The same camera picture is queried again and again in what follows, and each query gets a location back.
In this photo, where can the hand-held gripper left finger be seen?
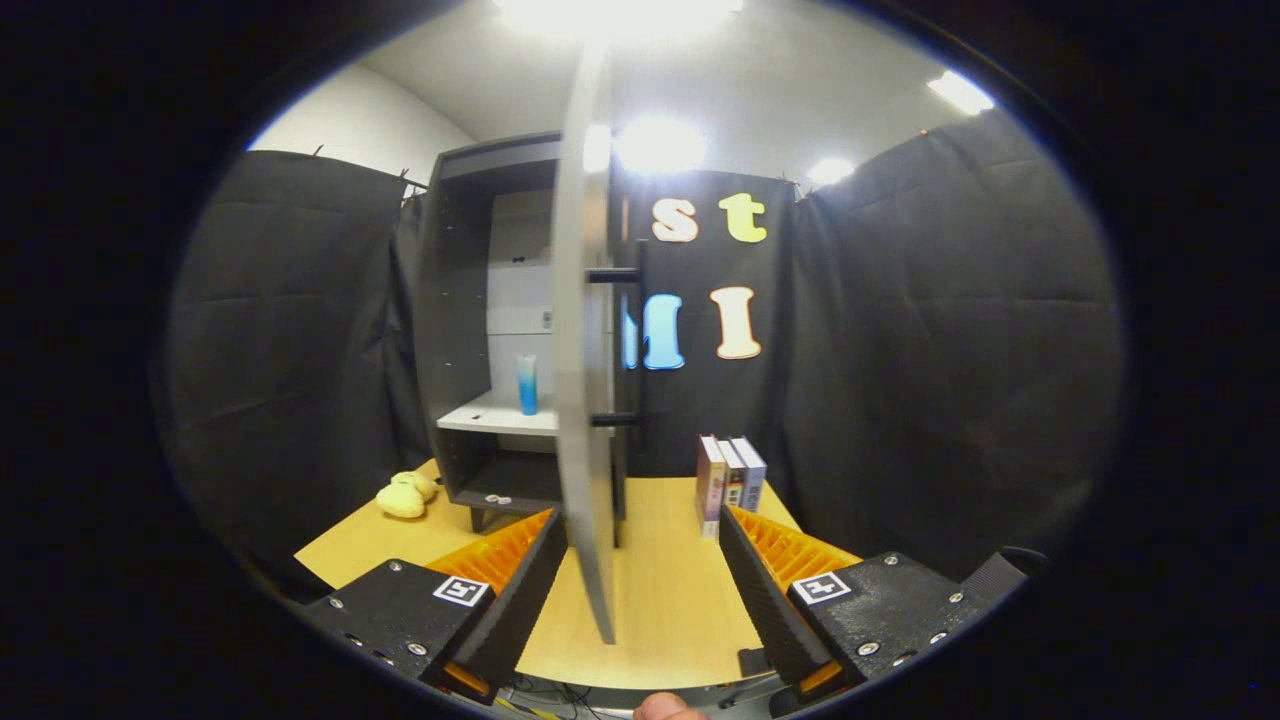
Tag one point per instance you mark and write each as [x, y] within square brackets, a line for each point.
[520, 590]

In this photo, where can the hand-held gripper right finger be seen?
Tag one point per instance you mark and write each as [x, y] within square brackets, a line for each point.
[765, 590]

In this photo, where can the translucent blue tube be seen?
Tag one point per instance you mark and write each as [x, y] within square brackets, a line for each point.
[527, 390]

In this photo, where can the grey blue book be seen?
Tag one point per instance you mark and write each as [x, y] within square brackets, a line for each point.
[752, 475]

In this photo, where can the white book red print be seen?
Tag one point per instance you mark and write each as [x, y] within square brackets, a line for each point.
[733, 478]

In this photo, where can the yellow plush toy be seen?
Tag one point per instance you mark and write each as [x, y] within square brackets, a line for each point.
[405, 495]

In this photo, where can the dark grey cabinet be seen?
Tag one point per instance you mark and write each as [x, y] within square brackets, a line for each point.
[455, 330]

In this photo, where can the black backdrop cloth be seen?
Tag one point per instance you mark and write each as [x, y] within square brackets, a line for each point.
[950, 350]

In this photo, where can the ceiling light panel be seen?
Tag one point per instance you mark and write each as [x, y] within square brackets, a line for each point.
[660, 145]
[830, 170]
[960, 92]
[620, 15]

